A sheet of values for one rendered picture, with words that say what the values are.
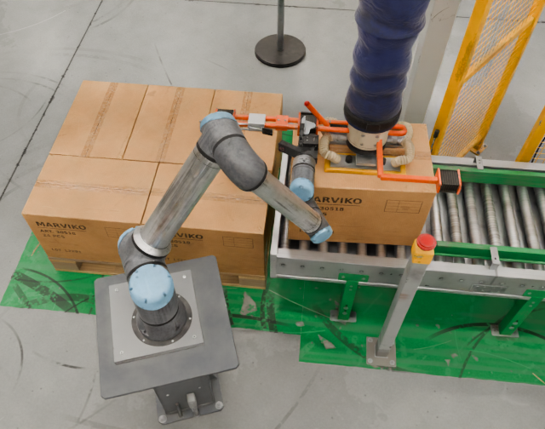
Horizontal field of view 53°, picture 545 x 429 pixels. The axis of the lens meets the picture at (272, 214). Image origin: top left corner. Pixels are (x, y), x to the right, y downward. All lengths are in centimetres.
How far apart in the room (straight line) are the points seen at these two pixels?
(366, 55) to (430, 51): 130
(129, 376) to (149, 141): 139
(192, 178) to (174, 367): 72
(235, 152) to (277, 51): 282
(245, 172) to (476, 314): 188
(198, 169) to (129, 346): 75
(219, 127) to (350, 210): 88
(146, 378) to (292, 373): 98
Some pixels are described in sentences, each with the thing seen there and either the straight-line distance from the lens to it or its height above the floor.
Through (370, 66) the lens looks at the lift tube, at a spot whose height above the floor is 147.
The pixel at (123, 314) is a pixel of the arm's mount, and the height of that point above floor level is 77.
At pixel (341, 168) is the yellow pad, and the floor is 97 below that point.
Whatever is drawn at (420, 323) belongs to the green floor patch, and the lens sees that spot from 306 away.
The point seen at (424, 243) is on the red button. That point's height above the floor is 104.
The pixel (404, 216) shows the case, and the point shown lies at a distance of 243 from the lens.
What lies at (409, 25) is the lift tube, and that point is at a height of 164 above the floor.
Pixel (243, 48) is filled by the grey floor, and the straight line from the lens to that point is 449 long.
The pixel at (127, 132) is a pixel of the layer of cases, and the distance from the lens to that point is 313.
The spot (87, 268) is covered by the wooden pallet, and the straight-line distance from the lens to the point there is 327.
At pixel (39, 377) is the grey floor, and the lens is 308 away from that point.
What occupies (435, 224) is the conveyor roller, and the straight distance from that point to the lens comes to 273.
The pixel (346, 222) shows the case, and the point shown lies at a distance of 245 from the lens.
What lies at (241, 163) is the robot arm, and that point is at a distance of 164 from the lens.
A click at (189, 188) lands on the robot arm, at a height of 130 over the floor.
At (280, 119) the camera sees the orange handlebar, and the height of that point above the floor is 109.
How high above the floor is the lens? 269
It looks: 54 degrees down
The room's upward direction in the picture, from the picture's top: straight up
